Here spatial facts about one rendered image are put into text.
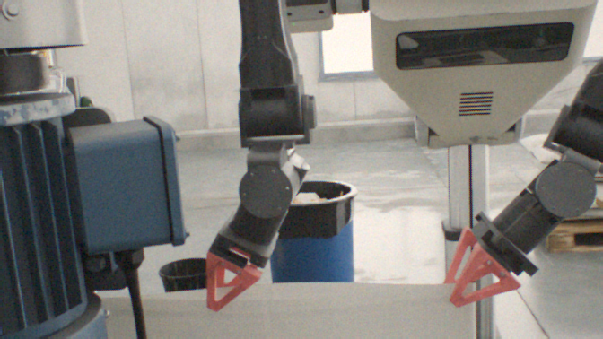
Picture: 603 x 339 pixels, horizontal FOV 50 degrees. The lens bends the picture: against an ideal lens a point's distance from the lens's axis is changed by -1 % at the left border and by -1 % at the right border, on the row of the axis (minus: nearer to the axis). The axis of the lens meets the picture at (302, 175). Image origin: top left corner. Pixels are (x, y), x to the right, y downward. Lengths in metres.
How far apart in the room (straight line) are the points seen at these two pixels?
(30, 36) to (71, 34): 0.04
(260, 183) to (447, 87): 0.64
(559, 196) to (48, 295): 0.49
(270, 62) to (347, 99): 8.09
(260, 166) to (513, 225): 0.30
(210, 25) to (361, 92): 2.18
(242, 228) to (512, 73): 0.65
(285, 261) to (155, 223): 2.59
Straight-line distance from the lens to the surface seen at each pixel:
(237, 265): 0.76
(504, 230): 0.79
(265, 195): 0.68
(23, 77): 0.48
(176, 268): 3.59
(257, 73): 0.73
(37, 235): 0.48
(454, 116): 1.30
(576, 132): 0.79
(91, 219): 0.48
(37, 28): 0.45
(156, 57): 9.13
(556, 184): 0.72
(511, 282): 0.79
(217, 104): 8.98
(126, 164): 0.48
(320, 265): 3.04
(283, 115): 0.73
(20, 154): 0.46
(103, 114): 0.57
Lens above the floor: 1.36
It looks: 12 degrees down
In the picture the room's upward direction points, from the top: 4 degrees counter-clockwise
